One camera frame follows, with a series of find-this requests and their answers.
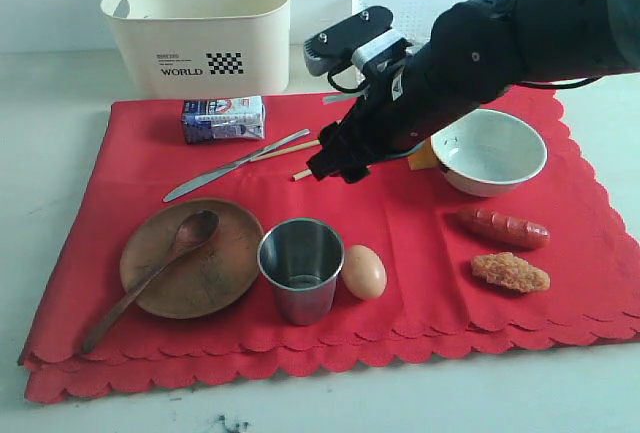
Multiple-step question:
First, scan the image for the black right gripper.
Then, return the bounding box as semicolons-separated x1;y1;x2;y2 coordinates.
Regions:
307;47;480;184

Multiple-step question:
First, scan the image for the yellow cheese wedge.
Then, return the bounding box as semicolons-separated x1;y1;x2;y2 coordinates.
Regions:
407;140;439;171

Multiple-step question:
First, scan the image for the brown egg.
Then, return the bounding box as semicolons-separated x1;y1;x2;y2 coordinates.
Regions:
341;245;387;300

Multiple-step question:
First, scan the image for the fried chicken nugget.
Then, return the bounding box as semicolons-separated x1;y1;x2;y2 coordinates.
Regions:
470;252;551;293

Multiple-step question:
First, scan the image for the red sausage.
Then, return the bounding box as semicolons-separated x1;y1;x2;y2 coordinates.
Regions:
455;207;551;249

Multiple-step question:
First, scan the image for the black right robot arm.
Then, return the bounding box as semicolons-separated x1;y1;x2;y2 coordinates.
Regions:
304;0;639;183

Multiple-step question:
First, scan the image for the upper wooden chopstick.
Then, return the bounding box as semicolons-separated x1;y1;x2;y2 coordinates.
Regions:
250;140;320;162

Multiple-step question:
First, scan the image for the wooden chopstick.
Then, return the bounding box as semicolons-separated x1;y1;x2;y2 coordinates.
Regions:
250;140;320;162
291;169;312;182

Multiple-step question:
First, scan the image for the lower wooden chopstick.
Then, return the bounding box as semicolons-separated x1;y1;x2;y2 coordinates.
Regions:
291;169;312;182

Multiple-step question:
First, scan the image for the silver table knife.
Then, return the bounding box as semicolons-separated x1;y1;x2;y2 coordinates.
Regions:
162;129;311;203

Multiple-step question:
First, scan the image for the stainless steel cup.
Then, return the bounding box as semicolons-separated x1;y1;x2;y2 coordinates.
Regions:
257;217;345;326

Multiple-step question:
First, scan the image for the blue white milk carton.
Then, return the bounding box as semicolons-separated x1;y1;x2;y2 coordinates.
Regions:
181;96;266;144

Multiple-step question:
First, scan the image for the white enamel bowl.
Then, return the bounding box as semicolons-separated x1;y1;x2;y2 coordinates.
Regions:
430;109;548;198

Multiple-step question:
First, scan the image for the white perforated plastic basket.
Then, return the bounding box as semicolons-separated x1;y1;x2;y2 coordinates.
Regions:
351;0;466;53

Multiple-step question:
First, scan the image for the dark wooden spoon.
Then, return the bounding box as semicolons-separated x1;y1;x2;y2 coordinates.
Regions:
81;210;219;354

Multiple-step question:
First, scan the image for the red scalloped tablecloth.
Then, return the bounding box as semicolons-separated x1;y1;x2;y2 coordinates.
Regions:
21;88;639;403

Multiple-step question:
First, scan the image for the round wooden plate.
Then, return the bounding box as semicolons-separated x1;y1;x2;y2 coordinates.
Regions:
120;198;264;319

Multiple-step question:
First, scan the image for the cream plastic bin WORLD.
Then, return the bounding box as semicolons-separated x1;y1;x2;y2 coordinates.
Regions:
100;0;290;99

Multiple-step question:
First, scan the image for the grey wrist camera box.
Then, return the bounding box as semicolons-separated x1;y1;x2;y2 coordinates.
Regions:
303;6;393;77

